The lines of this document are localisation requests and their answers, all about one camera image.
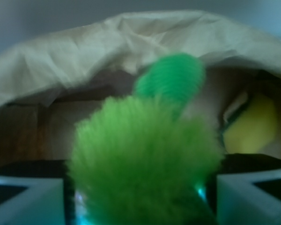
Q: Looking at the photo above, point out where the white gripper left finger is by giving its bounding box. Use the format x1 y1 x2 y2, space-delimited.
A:
0 160 72 225

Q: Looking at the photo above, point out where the yellow sponge with green pad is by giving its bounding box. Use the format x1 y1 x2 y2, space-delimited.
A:
222 93 278 154

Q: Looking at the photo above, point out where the green plush animal toy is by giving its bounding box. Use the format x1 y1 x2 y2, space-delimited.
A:
67 53 224 225

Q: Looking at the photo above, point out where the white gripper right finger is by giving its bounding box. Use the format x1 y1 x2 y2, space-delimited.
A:
210 154 281 225

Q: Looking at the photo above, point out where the brown paper bag tray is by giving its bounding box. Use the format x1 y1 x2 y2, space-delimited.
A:
0 10 281 166

